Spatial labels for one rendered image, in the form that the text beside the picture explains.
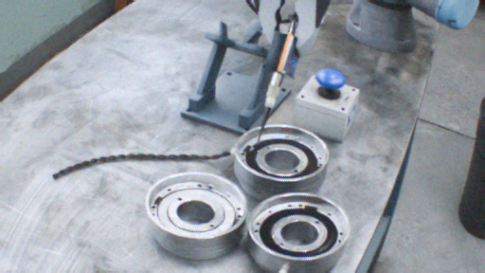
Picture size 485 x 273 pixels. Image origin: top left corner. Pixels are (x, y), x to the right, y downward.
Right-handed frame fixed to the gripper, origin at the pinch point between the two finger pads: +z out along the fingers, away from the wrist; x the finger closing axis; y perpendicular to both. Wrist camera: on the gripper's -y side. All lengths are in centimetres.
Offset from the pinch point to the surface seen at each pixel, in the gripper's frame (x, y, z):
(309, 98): -2.0, 4.0, 8.6
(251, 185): -2.3, -12.5, 10.8
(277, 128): -0.9, -3.2, 9.4
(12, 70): 161, 84, 85
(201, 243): -2.8, -24.4, 9.6
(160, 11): 35.7, 26.4, 13.1
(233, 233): -4.8, -21.6, 9.6
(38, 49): 162, 105, 85
